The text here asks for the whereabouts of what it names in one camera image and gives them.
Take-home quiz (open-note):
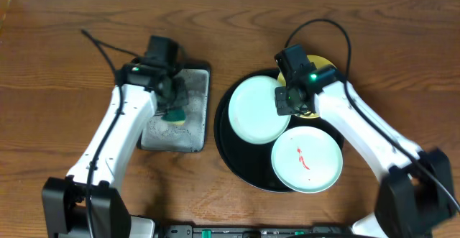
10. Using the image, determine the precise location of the green yellow scrubbing sponge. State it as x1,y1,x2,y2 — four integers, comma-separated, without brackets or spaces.
161,109,186,125

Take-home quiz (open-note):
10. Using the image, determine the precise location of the yellow plate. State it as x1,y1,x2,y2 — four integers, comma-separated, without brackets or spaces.
276,54,339,119

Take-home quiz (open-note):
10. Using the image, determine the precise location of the light blue plate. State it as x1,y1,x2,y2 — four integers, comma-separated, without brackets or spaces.
271,127,343,193
228,75,290,145

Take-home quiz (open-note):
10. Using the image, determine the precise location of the light blue plate front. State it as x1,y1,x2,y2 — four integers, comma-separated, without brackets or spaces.
271,127,343,193

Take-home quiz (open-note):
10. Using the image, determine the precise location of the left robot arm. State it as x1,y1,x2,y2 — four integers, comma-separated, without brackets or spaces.
42,63,188,237

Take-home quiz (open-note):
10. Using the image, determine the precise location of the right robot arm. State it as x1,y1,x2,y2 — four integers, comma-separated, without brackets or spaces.
275,64,459,237

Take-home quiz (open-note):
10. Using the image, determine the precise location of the black rectangular soapy tray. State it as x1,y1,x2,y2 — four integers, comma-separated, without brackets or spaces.
137,60,211,152

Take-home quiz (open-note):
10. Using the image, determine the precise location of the round black serving tray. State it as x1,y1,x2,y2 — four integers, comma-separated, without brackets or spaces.
213,68,345,194

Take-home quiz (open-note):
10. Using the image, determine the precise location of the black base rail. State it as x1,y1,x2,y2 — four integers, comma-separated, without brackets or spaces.
153,225,353,238

